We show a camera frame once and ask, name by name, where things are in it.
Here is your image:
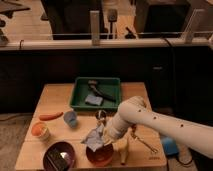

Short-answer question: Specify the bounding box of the light blue towel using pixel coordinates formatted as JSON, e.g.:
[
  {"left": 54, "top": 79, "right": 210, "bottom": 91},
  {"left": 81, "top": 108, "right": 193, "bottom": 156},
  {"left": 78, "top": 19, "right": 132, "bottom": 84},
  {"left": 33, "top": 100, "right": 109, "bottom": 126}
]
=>
[{"left": 81, "top": 124, "right": 104, "bottom": 152}]

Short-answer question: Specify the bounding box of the red bowl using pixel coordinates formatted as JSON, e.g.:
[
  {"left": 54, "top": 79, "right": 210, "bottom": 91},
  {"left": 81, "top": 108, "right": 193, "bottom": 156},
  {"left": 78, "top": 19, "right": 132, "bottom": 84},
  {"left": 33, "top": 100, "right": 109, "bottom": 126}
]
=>
[{"left": 86, "top": 144, "right": 114, "bottom": 167}]

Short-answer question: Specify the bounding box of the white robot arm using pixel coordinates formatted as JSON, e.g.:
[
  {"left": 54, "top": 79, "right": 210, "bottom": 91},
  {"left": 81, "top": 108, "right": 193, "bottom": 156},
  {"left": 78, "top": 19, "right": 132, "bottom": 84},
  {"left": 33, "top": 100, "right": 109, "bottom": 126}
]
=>
[{"left": 102, "top": 96, "right": 213, "bottom": 159}]

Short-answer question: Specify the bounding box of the purple bowl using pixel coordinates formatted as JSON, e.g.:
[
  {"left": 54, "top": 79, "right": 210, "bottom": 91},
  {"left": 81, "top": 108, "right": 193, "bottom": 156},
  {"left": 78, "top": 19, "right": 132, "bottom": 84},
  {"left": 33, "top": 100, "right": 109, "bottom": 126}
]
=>
[{"left": 43, "top": 141, "right": 75, "bottom": 171}]

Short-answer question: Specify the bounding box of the yellow corn cob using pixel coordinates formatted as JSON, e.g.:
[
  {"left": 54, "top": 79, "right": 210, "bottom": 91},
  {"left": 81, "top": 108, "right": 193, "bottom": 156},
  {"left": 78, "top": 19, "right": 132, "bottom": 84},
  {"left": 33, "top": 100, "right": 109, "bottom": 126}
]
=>
[{"left": 115, "top": 138, "right": 129, "bottom": 165}]

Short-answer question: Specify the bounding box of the brown grape bunch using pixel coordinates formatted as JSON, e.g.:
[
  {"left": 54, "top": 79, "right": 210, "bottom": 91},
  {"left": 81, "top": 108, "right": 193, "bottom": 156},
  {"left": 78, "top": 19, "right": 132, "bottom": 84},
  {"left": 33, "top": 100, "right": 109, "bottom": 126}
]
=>
[{"left": 131, "top": 124, "right": 137, "bottom": 132}]

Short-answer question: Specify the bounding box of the blue sponge in tray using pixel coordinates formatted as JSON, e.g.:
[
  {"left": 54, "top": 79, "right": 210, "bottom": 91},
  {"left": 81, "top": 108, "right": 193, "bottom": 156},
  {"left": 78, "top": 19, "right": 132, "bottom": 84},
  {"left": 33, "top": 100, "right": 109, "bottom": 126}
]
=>
[{"left": 85, "top": 94, "right": 103, "bottom": 106}]

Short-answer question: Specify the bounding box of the green plastic tray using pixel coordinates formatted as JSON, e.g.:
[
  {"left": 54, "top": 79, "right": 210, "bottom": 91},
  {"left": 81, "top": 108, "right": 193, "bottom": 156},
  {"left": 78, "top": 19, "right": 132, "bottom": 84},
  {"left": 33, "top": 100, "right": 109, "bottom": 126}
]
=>
[{"left": 70, "top": 77, "right": 122, "bottom": 111}]

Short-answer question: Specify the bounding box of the blue cup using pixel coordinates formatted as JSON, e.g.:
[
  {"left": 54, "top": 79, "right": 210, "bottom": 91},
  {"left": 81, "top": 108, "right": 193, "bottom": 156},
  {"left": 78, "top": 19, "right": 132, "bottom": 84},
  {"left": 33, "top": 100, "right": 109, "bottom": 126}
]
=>
[{"left": 63, "top": 111, "right": 77, "bottom": 128}]

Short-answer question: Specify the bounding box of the black brush in tray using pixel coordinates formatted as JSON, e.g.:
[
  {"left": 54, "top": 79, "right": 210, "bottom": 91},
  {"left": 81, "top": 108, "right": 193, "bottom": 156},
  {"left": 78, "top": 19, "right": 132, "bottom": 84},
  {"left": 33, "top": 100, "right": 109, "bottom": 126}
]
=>
[{"left": 88, "top": 80, "right": 116, "bottom": 102}]

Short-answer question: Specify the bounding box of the black sponge block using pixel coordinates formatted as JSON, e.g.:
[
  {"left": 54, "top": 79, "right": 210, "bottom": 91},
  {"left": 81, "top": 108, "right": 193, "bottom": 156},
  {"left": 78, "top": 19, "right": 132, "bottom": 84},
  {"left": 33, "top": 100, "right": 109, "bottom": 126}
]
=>
[{"left": 46, "top": 149, "right": 68, "bottom": 171}]

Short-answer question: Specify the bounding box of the blue object beside table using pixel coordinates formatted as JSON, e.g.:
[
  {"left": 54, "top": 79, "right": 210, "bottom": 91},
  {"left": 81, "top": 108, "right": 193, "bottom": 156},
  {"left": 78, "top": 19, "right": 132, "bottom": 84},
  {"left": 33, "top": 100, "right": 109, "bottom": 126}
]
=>
[{"left": 161, "top": 137, "right": 179, "bottom": 156}]

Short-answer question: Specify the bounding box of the orange carrot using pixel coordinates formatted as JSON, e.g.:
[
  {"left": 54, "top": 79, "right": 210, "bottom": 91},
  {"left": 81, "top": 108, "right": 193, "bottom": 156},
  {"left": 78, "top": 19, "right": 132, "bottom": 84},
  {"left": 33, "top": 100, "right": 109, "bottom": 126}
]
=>
[{"left": 39, "top": 112, "right": 63, "bottom": 121}]

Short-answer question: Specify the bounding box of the orange cup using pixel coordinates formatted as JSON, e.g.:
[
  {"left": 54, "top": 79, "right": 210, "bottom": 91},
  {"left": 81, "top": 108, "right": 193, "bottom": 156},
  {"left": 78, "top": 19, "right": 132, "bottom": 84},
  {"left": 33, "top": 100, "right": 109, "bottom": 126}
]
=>
[{"left": 31, "top": 122, "right": 50, "bottom": 141}]

